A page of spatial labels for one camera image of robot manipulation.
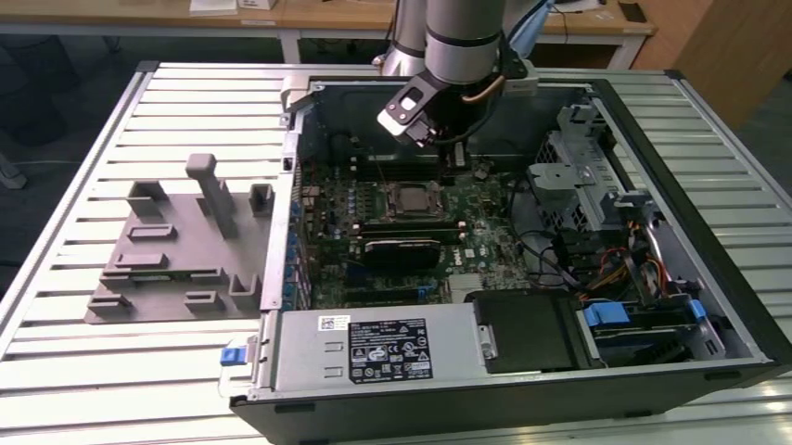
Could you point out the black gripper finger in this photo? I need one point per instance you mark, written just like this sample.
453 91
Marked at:
460 155
444 162

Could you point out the silver CPU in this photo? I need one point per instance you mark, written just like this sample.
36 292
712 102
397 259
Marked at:
414 197

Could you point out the metal locking lever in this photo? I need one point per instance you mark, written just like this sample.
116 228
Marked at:
384 174

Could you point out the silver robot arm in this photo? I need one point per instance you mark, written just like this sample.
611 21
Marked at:
461 51

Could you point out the CPU socket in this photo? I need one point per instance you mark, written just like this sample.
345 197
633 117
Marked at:
414 217

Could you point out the coin battery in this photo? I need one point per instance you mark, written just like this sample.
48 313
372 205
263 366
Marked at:
480 175

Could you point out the black connector block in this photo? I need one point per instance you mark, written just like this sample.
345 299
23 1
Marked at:
424 134

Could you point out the metal drive cage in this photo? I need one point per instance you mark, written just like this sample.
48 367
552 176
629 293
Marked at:
560 178

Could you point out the black graphics card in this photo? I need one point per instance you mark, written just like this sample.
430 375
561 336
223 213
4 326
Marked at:
402 255

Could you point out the green motherboard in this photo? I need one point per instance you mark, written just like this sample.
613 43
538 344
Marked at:
494 273

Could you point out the silver chipset heatsink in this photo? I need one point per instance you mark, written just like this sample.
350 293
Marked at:
466 284

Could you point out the black expansion slot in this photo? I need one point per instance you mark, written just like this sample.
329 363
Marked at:
381 295

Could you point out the wooden desk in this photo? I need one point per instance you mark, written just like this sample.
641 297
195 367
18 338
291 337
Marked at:
285 22

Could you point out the black phone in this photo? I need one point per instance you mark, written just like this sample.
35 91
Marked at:
632 11

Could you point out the small white label box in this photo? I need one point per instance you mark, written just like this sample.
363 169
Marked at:
257 3

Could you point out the black plastic shroud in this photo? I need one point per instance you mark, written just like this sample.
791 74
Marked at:
532 334

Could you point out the hard disk in blue carrier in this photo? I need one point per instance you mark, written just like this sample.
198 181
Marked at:
609 315

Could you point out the grey parts rack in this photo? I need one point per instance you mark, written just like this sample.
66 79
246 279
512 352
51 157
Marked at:
179 218

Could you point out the white paper box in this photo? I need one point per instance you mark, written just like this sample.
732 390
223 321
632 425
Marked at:
214 5

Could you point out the silver power supply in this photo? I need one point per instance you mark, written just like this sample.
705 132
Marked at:
309 352

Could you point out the wooden cabinet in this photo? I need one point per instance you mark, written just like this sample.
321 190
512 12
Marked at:
729 55

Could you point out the green RAM stick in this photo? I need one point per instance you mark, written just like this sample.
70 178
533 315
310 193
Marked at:
162 277

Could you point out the blue case latch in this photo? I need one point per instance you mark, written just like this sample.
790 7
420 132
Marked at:
231 356

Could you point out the black open PC case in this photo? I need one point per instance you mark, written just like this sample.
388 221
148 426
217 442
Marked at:
433 417

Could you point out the dark office chair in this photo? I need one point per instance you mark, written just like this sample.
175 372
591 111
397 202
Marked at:
38 83

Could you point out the grey metal stand foot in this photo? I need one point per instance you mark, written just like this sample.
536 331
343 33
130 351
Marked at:
12 174

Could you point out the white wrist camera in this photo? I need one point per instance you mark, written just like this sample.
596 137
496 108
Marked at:
405 104

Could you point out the grey box with black bracket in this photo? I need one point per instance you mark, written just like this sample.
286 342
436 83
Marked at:
522 85

